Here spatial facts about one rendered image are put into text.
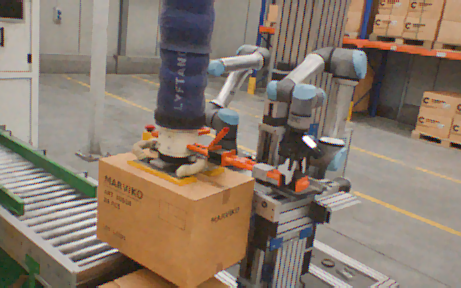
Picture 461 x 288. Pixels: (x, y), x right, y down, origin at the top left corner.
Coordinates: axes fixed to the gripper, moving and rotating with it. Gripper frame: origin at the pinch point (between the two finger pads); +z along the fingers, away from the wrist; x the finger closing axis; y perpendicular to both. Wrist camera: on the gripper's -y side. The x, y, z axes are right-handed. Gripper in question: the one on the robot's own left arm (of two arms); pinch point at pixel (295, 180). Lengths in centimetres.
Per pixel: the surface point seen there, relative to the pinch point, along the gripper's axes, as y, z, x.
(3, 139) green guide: 272, 58, -30
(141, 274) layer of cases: 66, 66, 10
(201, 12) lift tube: 50, -56, 5
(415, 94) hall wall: 202, 50, -867
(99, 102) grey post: 347, 52, -177
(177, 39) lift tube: 56, -44, 11
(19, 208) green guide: 153, 60, 22
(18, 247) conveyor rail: 131, 71, 34
